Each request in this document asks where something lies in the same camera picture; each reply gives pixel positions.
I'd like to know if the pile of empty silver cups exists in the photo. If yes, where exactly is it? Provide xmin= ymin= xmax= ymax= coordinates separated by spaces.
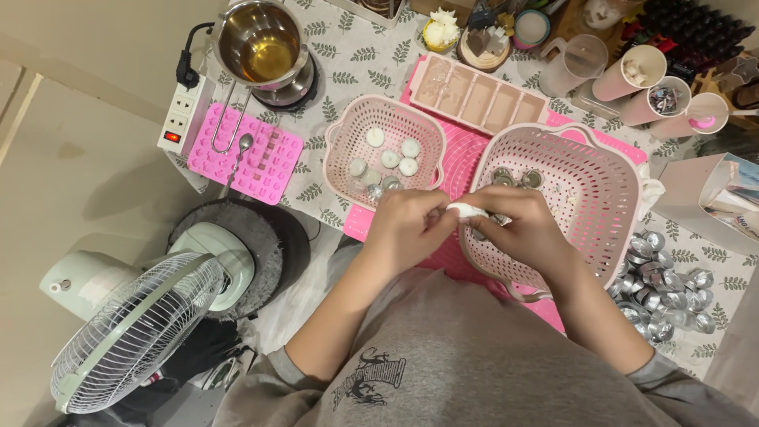
xmin=607 ymin=229 xmax=716 ymax=344

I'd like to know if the open cardboard box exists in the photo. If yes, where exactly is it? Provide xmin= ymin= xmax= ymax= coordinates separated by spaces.
xmin=651 ymin=152 xmax=759 ymax=257

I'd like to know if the pale green electric fan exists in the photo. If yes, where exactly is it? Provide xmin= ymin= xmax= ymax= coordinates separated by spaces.
xmin=38 ymin=222 xmax=256 ymax=415

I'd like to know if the person's left hand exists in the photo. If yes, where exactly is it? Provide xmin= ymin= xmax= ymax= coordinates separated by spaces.
xmin=363 ymin=189 xmax=461 ymax=274

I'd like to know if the electric hot plate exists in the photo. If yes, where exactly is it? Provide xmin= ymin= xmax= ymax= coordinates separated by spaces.
xmin=251 ymin=52 xmax=321 ymax=113

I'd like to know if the metal spoon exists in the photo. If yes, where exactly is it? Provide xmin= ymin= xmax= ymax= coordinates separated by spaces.
xmin=221 ymin=133 xmax=255 ymax=200

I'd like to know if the round wooden candle dish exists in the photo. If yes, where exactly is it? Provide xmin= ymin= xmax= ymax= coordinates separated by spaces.
xmin=456 ymin=26 xmax=512 ymax=74

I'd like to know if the pink cup with pink lid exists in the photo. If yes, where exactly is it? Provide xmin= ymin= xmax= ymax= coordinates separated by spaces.
xmin=649 ymin=92 xmax=730 ymax=141

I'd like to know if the clear plastic measuring jug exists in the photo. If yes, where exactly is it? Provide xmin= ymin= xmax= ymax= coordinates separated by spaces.
xmin=538 ymin=34 xmax=610 ymax=99

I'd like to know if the person's grey printed shirt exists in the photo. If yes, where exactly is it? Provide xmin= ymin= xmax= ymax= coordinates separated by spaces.
xmin=212 ymin=266 xmax=759 ymax=427

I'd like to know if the pale pink bar mould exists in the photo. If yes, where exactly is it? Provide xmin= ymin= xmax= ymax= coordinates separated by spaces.
xmin=408 ymin=51 xmax=550 ymax=138

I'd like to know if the black plug with cable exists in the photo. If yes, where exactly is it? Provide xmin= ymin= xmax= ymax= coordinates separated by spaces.
xmin=176 ymin=22 xmax=216 ymax=91

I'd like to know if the group of white wax discs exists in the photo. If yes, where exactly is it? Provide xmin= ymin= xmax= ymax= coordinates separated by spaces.
xmin=348 ymin=127 xmax=422 ymax=187

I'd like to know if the pink cup with wooden pieces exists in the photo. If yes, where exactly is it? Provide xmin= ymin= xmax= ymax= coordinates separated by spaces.
xmin=592 ymin=44 xmax=668 ymax=103

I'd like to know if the small pink plastic basket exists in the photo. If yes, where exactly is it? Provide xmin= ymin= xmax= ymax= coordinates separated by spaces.
xmin=323 ymin=94 xmax=447 ymax=213

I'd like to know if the round dark stool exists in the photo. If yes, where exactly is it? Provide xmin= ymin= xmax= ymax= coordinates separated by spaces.
xmin=167 ymin=197 xmax=312 ymax=322

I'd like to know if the leaf patterned tablecloth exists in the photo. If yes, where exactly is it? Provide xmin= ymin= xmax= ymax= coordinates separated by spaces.
xmin=165 ymin=0 xmax=759 ymax=380

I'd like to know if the pink cup with metal wick tabs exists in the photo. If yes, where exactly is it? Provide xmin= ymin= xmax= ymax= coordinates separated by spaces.
xmin=619 ymin=75 xmax=693 ymax=127

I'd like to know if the white wax tealight piece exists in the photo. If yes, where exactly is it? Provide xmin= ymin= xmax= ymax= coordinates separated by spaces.
xmin=446 ymin=202 xmax=491 ymax=221

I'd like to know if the person's right hand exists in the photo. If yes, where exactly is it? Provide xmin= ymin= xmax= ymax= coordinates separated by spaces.
xmin=460 ymin=185 xmax=572 ymax=277

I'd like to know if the pink silicone work mat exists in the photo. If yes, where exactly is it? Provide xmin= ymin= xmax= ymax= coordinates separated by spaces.
xmin=343 ymin=70 xmax=649 ymax=334

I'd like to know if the clear plastic tray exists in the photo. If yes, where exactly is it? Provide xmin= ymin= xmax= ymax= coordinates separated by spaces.
xmin=570 ymin=79 xmax=625 ymax=121

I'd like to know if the white cloth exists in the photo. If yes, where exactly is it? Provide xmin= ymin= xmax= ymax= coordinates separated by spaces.
xmin=637 ymin=177 xmax=667 ymax=217

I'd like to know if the steel melting pot with wax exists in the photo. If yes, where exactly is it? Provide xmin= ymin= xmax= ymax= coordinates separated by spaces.
xmin=209 ymin=0 xmax=311 ymax=155

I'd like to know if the rack of dark bottles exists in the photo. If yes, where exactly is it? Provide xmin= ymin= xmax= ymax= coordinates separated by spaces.
xmin=621 ymin=0 xmax=758 ymax=81

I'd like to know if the yellow cup with white candle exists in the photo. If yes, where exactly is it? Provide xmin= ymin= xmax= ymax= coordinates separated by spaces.
xmin=421 ymin=8 xmax=461 ymax=53

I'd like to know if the large pink plastic basket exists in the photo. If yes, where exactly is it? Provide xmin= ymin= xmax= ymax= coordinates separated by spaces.
xmin=459 ymin=122 xmax=643 ymax=304

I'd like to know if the magenta silicone shape mould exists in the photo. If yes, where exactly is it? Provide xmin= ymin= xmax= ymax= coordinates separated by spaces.
xmin=187 ymin=102 xmax=305 ymax=206

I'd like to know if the white power strip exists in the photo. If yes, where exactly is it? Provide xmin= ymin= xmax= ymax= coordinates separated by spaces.
xmin=157 ymin=74 xmax=216 ymax=157

